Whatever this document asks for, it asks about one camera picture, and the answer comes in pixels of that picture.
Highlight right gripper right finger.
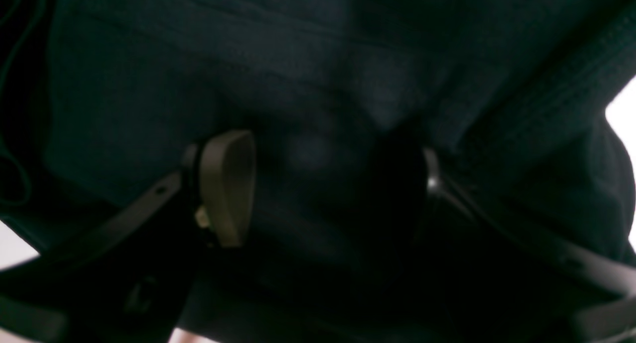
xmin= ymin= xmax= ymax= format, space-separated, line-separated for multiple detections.
xmin=378 ymin=134 xmax=635 ymax=343

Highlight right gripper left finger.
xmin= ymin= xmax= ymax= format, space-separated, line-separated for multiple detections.
xmin=1 ymin=130 xmax=256 ymax=343

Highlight black graphic T-shirt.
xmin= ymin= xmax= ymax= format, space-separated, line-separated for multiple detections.
xmin=1 ymin=0 xmax=635 ymax=343

